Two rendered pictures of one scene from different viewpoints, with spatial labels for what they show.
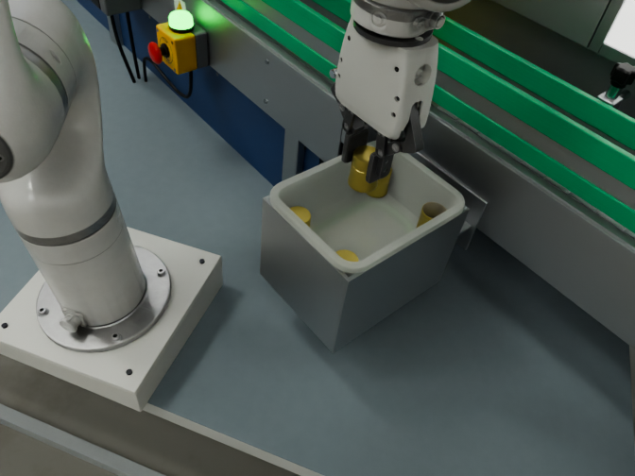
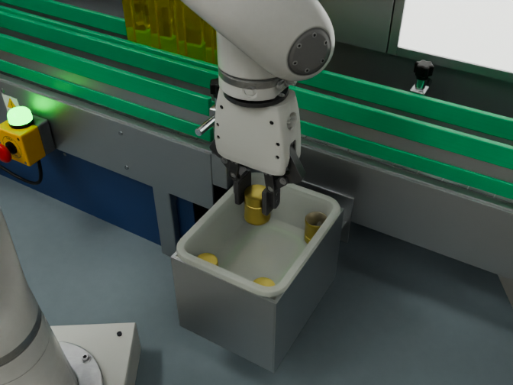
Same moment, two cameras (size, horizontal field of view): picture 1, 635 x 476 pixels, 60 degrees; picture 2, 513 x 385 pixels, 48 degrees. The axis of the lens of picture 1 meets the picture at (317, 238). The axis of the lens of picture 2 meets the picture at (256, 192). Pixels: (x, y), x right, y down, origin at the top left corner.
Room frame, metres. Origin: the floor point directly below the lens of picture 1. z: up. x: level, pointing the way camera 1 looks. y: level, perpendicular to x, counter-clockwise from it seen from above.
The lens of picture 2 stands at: (-0.06, 0.10, 1.58)
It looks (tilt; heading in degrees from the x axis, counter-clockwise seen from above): 39 degrees down; 346
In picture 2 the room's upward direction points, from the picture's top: straight up
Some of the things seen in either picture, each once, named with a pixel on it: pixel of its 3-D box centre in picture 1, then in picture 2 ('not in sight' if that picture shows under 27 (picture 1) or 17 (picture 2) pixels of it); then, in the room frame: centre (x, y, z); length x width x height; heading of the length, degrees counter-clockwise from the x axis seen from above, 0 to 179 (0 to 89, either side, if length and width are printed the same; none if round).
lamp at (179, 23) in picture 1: (180, 20); (19, 116); (0.95, 0.30, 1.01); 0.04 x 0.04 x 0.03
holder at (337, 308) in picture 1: (372, 234); (269, 257); (0.56, -0.08, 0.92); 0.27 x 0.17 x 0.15; 135
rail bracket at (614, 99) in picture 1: (609, 109); (421, 96); (0.66, -0.36, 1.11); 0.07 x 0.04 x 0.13; 135
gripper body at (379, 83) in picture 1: (384, 68); (256, 122); (0.50, -0.04, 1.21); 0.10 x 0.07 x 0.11; 44
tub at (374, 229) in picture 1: (364, 219); (261, 245); (0.54, -0.06, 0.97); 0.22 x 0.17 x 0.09; 135
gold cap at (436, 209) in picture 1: (431, 222); (315, 229); (0.56, -0.15, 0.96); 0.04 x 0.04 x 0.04
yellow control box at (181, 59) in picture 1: (181, 46); (25, 140); (0.95, 0.30, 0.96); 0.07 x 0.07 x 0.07; 45
